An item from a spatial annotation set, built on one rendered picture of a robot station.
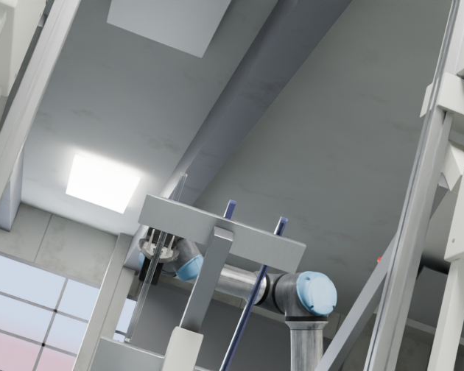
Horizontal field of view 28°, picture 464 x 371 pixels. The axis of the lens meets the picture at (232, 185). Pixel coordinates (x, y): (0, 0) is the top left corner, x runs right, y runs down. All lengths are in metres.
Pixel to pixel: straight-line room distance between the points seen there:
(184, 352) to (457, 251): 0.63
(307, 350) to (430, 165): 0.89
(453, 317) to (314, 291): 0.97
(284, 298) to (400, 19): 2.60
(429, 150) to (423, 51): 3.36
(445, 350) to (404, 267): 0.20
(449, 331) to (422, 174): 0.33
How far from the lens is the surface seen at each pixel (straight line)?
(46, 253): 10.66
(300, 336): 2.48
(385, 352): 1.61
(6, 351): 10.48
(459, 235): 1.55
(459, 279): 1.54
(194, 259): 2.27
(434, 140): 1.74
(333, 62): 5.39
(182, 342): 1.89
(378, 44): 5.10
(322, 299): 2.46
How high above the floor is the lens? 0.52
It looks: 19 degrees up
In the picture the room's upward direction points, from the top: 17 degrees clockwise
